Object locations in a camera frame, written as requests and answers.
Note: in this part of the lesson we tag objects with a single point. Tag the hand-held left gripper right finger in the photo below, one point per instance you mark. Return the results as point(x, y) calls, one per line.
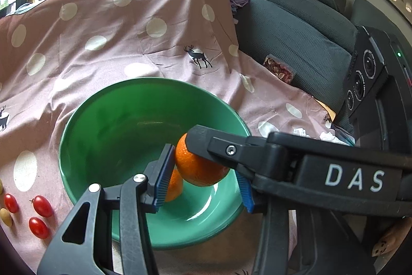
point(246, 198)

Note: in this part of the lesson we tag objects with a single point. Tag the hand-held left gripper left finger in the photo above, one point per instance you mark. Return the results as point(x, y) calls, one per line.
point(163, 180)

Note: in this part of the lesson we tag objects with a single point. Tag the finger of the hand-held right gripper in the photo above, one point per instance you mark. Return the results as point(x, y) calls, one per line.
point(322, 172)

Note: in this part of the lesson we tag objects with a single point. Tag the small orange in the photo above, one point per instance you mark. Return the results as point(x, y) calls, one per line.
point(175, 187)

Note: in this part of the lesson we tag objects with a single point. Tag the large orange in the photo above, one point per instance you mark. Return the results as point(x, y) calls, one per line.
point(199, 170)

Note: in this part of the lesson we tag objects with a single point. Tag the green bowl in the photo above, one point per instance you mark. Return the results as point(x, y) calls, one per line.
point(122, 133)

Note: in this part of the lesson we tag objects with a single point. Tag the person's right hand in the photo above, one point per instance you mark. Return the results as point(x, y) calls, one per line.
point(388, 241)

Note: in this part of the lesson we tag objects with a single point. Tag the clear snack packet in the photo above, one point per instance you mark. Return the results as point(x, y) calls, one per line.
point(279, 68)

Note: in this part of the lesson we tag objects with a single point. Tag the dark grey sofa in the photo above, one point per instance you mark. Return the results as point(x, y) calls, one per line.
point(289, 30)

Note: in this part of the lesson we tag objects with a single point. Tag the red cherry tomato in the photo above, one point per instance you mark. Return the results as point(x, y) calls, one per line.
point(39, 228)
point(42, 206)
point(11, 203)

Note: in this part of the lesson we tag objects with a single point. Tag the pink polka dot cloth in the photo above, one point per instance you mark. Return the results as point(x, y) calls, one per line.
point(128, 36)

